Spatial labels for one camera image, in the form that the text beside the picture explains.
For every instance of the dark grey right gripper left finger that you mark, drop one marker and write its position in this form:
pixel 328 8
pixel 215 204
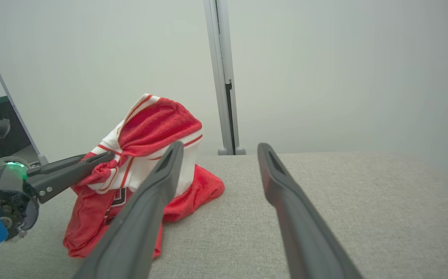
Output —
pixel 131 232

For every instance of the grey double partition post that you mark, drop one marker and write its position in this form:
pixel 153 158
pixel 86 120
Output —
pixel 224 77

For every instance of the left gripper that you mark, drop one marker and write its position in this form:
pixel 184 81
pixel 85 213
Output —
pixel 12 186

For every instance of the red white jersey shirt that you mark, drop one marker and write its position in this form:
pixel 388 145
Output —
pixel 158 124

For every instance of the red shorts with white stripe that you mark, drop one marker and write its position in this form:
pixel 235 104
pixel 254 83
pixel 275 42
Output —
pixel 204 186

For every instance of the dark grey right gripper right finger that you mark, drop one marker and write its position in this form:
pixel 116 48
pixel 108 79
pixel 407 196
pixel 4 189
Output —
pixel 305 232

